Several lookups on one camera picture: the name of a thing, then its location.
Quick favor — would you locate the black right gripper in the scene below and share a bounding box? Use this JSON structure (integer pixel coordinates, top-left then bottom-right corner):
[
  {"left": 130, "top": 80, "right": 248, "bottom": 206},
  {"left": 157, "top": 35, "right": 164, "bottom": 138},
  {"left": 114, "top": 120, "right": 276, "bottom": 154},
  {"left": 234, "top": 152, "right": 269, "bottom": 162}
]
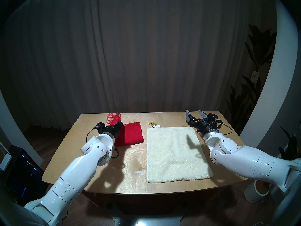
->
[{"left": 186, "top": 110, "right": 218, "bottom": 134}]

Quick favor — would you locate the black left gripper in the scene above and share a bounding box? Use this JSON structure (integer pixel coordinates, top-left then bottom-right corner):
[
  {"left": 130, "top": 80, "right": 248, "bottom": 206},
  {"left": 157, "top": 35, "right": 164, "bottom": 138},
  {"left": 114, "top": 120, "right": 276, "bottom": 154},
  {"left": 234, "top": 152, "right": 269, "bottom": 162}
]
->
[{"left": 103, "top": 121, "right": 124, "bottom": 140}]

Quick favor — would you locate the red towel with gold pattern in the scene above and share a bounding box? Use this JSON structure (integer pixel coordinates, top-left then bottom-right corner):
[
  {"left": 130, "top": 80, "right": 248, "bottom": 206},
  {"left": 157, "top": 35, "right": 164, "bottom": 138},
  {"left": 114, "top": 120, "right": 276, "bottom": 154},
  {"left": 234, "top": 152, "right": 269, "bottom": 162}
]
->
[{"left": 107, "top": 113, "right": 144, "bottom": 147}]

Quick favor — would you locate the cream dotted towel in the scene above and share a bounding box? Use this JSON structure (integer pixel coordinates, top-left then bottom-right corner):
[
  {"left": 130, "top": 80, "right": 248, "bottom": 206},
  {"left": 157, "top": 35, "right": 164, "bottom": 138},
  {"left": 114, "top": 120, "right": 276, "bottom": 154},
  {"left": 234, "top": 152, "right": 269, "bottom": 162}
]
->
[{"left": 147, "top": 127, "right": 214, "bottom": 183}]

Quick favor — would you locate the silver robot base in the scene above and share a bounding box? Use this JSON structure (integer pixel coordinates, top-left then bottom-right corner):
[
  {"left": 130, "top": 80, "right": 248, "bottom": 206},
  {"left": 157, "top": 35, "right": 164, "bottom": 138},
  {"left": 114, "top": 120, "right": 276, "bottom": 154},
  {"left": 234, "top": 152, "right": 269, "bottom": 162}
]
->
[{"left": 111, "top": 211, "right": 186, "bottom": 226}]

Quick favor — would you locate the brown pleated curtain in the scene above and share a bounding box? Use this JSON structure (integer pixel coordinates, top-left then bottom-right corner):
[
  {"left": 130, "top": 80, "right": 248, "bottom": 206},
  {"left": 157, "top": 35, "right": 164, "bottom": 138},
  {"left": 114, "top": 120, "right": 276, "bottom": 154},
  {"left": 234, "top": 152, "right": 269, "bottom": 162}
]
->
[{"left": 0, "top": 0, "right": 278, "bottom": 132}]

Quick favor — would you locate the wooden table underframe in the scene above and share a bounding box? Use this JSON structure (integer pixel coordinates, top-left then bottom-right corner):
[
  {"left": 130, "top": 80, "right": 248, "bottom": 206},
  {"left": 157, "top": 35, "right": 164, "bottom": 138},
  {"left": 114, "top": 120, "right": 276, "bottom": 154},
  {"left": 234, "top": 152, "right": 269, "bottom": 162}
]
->
[{"left": 80, "top": 191, "right": 105, "bottom": 208}]

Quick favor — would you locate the tall dark leafy plant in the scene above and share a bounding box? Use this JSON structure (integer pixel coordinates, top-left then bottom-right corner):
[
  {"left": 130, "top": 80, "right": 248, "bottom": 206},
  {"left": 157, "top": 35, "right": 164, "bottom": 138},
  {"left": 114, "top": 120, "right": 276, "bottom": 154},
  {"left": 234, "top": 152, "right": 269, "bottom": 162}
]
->
[{"left": 225, "top": 24, "right": 277, "bottom": 134}]

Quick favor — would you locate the white cylindrical plant pot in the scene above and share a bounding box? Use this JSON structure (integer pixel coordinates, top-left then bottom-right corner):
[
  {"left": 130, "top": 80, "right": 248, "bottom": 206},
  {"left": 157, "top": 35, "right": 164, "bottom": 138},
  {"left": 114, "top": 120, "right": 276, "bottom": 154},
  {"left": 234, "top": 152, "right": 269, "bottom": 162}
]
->
[{"left": 244, "top": 180, "right": 270, "bottom": 203}]

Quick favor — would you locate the small dark leafy plant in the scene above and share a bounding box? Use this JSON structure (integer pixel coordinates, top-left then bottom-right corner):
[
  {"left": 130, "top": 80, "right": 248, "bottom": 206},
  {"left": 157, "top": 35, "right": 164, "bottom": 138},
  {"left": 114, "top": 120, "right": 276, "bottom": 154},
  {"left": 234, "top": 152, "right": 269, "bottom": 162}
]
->
[{"left": 279, "top": 127, "right": 301, "bottom": 161}]

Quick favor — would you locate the black computer tower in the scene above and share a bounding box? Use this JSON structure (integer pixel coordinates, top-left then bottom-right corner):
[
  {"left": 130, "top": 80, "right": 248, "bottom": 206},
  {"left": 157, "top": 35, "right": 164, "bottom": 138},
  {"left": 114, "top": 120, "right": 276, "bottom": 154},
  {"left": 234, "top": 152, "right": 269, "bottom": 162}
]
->
[{"left": 6, "top": 145, "right": 48, "bottom": 200}]

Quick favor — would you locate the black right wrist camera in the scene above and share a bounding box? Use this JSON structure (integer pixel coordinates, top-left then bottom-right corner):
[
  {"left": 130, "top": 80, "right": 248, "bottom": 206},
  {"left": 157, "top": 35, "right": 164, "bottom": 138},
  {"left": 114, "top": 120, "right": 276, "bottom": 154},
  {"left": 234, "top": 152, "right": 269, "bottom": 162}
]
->
[{"left": 207, "top": 113, "right": 223, "bottom": 125}]

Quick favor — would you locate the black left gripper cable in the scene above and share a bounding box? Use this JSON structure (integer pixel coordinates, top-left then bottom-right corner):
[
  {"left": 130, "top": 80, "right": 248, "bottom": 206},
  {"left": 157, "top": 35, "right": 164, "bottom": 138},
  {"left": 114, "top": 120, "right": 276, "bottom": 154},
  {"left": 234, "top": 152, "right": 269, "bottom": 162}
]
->
[{"left": 86, "top": 128, "right": 120, "bottom": 159}]

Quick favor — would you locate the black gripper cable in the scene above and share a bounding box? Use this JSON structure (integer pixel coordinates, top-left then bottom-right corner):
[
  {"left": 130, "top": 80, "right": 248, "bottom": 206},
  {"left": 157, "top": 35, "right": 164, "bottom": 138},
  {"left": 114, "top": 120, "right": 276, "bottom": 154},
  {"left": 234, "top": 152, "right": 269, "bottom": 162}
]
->
[
  {"left": 218, "top": 121, "right": 233, "bottom": 136},
  {"left": 86, "top": 128, "right": 120, "bottom": 159}
]

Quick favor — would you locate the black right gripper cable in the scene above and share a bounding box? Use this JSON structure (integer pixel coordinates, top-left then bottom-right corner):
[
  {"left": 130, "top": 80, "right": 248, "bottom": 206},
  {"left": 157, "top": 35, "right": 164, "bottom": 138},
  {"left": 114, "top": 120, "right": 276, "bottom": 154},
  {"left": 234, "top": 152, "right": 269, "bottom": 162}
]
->
[{"left": 218, "top": 121, "right": 233, "bottom": 136}]

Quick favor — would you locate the white wall device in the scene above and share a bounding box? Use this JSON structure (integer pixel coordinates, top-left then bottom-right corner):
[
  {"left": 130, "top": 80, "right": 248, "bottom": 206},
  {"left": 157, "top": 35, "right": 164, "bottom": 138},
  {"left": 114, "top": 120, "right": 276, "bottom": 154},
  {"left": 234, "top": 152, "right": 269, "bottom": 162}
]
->
[{"left": 0, "top": 141, "right": 12, "bottom": 171}]

